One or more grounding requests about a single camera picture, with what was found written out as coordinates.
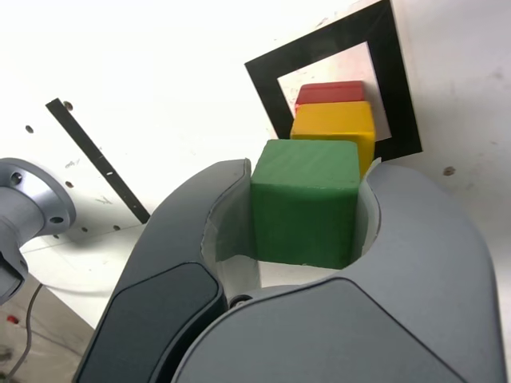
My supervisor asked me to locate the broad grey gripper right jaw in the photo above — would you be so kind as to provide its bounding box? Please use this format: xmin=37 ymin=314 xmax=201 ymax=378
xmin=170 ymin=156 xmax=503 ymax=383

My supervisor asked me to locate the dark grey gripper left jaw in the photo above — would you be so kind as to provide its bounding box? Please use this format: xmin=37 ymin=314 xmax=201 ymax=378
xmin=75 ymin=157 xmax=263 ymax=383

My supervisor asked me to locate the green cube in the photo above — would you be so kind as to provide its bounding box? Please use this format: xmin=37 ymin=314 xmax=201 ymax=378
xmin=250 ymin=139 xmax=362 ymax=269

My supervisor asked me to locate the yellow cube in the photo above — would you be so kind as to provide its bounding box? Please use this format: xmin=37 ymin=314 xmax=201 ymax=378
xmin=290 ymin=101 xmax=377 ymax=176

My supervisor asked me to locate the red cube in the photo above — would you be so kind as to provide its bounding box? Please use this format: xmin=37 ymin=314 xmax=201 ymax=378
xmin=295 ymin=81 xmax=366 ymax=115

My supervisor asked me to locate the black tape square outline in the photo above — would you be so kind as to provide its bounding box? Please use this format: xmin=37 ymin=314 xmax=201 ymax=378
xmin=244 ymin=0 xmax=423 ymax=164

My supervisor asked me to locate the black tape strip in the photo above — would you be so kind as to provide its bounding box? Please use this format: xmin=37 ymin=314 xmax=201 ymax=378
xmin=45 ymin=97 xmax=152 ymax=223

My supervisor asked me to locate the grey cable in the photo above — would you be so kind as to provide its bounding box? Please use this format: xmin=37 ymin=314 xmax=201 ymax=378
xmin=7 ymin=282 xmax=44 ymax=370

